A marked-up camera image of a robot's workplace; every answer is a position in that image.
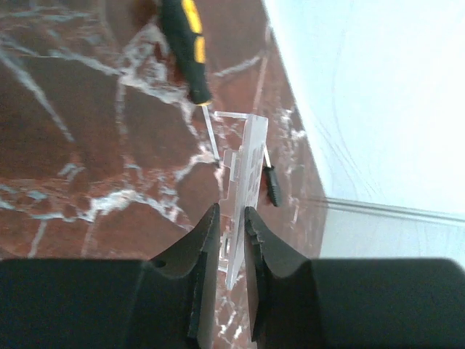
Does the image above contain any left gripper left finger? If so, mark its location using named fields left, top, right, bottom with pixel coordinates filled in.
left=1, top=204, right=220, bottom=348

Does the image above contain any clear plastic fuse box lid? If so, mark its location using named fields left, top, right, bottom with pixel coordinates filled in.
left=215, top=111, right=268, bottom=290

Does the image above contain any black handle screwdriver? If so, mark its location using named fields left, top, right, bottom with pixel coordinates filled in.
left=263, top=145, right=282, bottom=207

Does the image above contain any yellow black small screwdriver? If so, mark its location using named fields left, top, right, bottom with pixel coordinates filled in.
left=160, top=0, right=220, bottom=166

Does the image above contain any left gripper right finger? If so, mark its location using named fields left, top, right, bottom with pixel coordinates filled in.
left=244, top=207, right=464, bottom=348

